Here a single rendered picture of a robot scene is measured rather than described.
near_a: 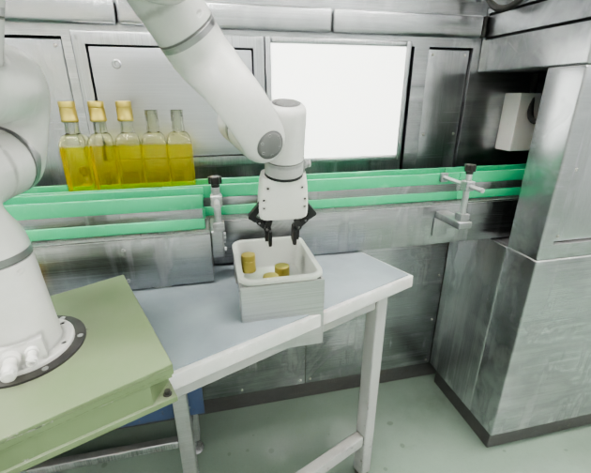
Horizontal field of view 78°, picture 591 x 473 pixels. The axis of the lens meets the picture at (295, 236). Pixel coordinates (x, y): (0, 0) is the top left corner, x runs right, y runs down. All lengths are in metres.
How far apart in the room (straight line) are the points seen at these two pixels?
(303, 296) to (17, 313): 0.46
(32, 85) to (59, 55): 0.59
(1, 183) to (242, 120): 0.31
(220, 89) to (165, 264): 0.47
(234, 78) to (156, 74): 0.57
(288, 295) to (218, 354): 0.18
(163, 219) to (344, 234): 0.48
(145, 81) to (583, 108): 1.07
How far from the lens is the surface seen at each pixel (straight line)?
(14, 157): 0.61
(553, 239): 1.21
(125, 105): 0.97
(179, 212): 0.87
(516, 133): 1.44
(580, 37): 1.15
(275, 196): 0.72
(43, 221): 0.94
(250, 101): 0.55
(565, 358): 1.52
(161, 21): 0.55
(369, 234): 1.06
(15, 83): 0.57
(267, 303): 0.74
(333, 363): 1.55
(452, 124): 1.38
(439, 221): 1.16
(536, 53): 1.23
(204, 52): 0.56
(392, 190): 1.08
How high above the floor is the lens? 1.18
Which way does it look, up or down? 21 degrees down
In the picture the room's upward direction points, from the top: straight up
